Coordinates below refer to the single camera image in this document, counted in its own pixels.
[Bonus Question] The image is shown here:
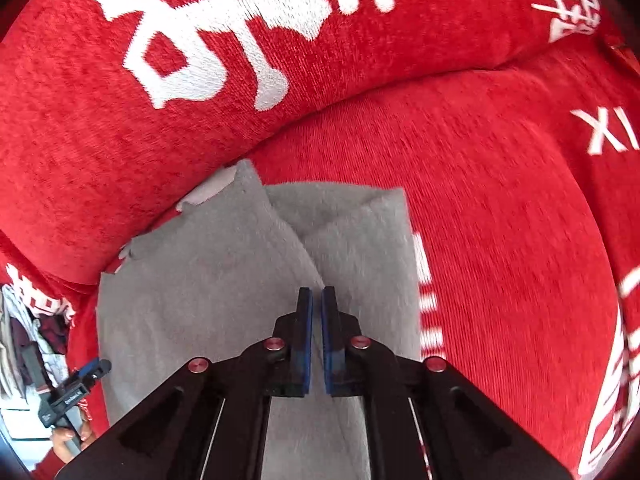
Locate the red sofa back cushion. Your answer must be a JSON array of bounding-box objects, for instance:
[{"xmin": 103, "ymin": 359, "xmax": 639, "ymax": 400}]
[{"xmin": 1, "ymin": 0, "xmax": 612, "ymax": 285}]

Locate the clothes pile beside sofa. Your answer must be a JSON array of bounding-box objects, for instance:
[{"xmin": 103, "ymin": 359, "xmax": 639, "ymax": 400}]
[{"xmin": 1, "ymin": 285, "xmax": 68, "ymax": 408}]

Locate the grey knit sweater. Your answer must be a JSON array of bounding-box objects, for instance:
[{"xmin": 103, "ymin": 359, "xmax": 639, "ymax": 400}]
[{"xmin": 95, "ymin": 158, "xmax": 422, "ymax": 480}]

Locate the red sofa seat cover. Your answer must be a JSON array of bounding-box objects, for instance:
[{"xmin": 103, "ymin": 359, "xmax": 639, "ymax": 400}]
[{"xmin": 0, "ymin": 34, "xmax": 640, "ymax": 480}]

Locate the person's left hand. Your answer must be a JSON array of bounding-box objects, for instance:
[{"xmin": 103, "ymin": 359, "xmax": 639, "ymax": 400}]
[{"xmin": 51, "ymin": 419, "xmax": 96, "ymax": 464}]

